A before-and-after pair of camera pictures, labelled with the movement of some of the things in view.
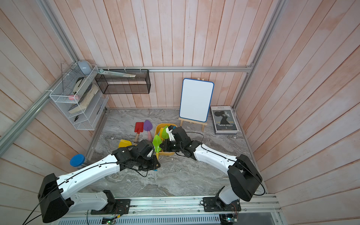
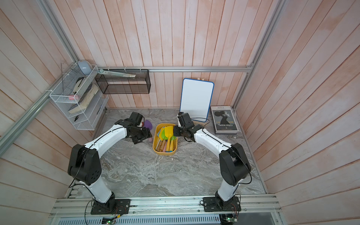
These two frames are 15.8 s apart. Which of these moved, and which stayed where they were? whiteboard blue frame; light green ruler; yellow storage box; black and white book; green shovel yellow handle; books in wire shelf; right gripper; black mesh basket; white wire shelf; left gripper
Moved: green shovel yellow handle; right gripper; left gripper
Stayed: whiteboard blue frame; white wire shelf; black mesh basket; light green ruler; black and white book; books in wire shelf; yellow storage box
